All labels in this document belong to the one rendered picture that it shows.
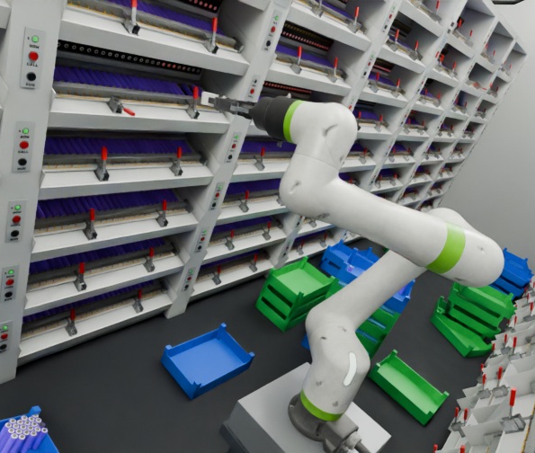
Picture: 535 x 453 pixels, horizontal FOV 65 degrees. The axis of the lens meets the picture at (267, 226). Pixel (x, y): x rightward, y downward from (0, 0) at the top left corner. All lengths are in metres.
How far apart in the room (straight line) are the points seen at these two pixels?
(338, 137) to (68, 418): 1.17
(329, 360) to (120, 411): 0.78
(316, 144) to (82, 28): 0.57
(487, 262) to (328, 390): 0.47
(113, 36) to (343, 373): 0.95
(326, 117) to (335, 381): 0.61
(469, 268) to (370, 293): 0.29
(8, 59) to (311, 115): 0.62
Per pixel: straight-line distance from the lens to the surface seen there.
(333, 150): 0.84
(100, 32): 1.11
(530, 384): 1.18
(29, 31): 1.05
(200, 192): 1.60
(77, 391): 1.61
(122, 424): 1.55
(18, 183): 1.17
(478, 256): 1.00
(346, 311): 1.19
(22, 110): 1.09
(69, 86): 1.18
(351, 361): 1.07
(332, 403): 1.13
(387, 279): 1.17
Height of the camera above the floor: 1.25
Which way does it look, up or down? 25 degrees down
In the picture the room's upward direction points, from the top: 22 degrees clockwise
